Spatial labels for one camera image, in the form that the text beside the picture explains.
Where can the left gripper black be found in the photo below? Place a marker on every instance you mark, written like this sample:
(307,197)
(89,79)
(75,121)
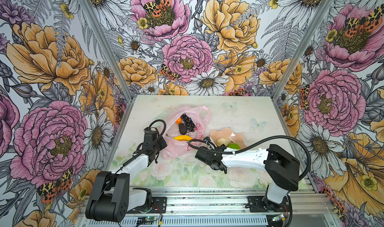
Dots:
(163,145)

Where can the beige fake garlic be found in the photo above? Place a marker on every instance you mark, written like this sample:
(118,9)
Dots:
(223,141)

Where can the green fake lime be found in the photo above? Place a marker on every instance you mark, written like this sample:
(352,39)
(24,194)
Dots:
(234,146)

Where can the pink flower-shaped plate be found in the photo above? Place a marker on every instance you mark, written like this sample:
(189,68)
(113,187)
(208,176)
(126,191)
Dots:
(228,133)

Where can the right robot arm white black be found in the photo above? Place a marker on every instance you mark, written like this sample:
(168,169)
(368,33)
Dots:
(280,165)

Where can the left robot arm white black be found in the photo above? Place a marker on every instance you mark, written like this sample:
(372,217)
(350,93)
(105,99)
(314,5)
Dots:
(112,196)

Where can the yellow fake banana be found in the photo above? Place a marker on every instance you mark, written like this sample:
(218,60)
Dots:
(183,138)

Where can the dark fake avocado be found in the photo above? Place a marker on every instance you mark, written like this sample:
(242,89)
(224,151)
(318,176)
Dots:
(182,129)

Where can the orange fake carrot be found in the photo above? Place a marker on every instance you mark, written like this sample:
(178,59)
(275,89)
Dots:
(178,120)

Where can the dark fake grapes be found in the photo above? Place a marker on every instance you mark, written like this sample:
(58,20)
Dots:
(190,125)

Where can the left green circuit board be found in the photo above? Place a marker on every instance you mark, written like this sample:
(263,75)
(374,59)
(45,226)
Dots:
(146,221)

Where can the green circuit board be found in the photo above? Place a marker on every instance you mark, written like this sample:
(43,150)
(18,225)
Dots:
(278,218)
(146,221)

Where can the right green circuit board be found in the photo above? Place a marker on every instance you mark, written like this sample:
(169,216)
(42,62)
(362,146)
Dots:
(278,218)

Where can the aluminium rail frame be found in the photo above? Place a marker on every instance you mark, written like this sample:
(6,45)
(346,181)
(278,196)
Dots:
(210,207)

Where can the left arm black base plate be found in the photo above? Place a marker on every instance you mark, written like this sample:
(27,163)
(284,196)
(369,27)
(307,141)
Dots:
(158,205)

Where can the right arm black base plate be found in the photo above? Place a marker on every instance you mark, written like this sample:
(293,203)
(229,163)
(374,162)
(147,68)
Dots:
(259,204)

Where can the left aluminium corner post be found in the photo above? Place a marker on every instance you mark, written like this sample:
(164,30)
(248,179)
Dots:
(100,34)

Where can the aluminium corner post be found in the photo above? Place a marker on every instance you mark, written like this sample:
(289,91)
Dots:
(100,34)
(313,25)

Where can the right aluminium corner post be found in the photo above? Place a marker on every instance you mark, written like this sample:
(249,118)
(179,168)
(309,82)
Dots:
(313,25)

